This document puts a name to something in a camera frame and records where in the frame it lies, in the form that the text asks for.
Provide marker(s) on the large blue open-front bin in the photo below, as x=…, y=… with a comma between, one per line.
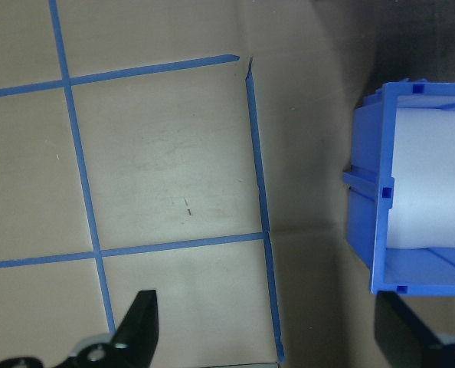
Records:
x=365, y=145

